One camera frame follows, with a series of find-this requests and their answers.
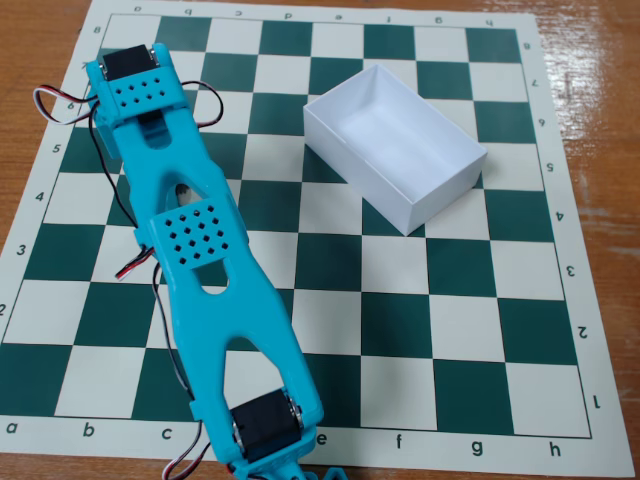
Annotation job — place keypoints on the white open cardboard box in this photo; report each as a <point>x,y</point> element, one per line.
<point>435,197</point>

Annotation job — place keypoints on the green and cream chessboard mat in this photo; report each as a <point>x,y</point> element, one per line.
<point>460,320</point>

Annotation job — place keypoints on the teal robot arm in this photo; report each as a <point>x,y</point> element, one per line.
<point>200,310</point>

